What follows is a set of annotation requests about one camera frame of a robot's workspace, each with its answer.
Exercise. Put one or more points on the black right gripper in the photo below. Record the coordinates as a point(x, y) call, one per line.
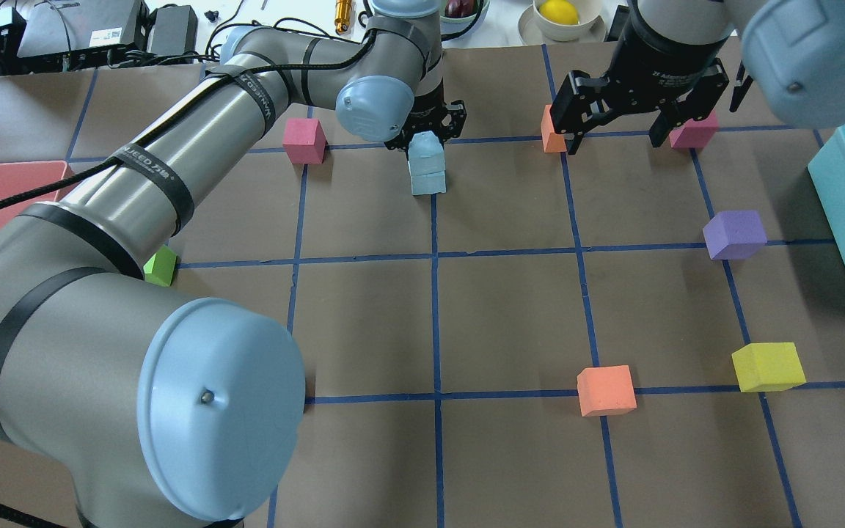
point(659, 60)

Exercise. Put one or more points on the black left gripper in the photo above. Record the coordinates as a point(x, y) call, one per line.
point(431, 110)

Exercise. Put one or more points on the light blue block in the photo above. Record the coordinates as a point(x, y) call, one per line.
point(425, 154)
point(428, 183)

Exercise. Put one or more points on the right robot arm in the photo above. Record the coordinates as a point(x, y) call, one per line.
point(794, 51)

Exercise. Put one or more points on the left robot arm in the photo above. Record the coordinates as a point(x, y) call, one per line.
point(170, 410)

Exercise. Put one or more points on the pink block near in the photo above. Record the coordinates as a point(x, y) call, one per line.
point(695, 134)

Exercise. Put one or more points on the pink block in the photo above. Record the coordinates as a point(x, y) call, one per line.
point(695, 134)
point(304, 141)

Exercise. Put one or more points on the black power adapter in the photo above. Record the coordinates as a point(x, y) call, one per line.
point(619, 19)

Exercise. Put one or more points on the beige bowl with lemon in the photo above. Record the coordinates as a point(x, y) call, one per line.
point(534, 29)

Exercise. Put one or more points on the orange block right side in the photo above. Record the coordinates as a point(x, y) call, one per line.
point(552, 142)

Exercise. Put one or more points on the orange block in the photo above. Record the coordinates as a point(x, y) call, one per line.
point(552, 142)
point(606, 391)

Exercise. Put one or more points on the blue bowl with fruit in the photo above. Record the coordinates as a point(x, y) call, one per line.
point(460, 13)

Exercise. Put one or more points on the yellow lemon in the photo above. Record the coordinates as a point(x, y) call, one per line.
point(560, 12)

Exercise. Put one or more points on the pink block far right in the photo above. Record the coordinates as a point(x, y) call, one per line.
point(304, 141)

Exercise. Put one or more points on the purple block near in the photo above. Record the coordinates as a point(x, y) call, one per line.
point(734, 235)

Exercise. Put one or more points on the yellow block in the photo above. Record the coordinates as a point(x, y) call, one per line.
point(768, 367)

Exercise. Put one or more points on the orange block left side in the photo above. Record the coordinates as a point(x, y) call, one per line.
point(606, 391)

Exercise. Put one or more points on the green block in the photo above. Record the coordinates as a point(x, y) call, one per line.
point(160, 268)

